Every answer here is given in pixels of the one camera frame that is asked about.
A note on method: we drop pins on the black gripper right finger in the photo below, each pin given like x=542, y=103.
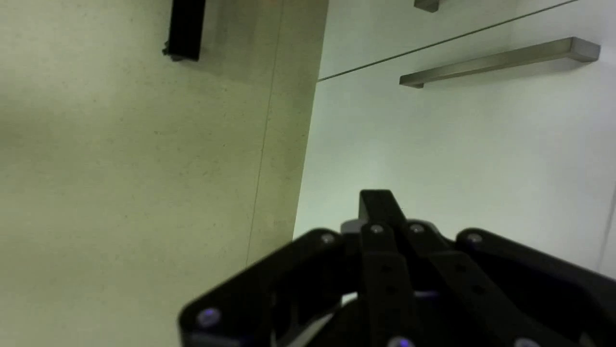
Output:
x=532, y=276

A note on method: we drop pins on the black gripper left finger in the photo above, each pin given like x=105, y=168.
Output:
x=270, y=276

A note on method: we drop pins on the white cabinet door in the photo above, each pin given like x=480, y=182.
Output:
x=449, y=141

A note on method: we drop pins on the white neighbour cabinet front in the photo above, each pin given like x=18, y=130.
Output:
x=372, y=32

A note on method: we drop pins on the black rectangular bracket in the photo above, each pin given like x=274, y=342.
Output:
x=186, y=30

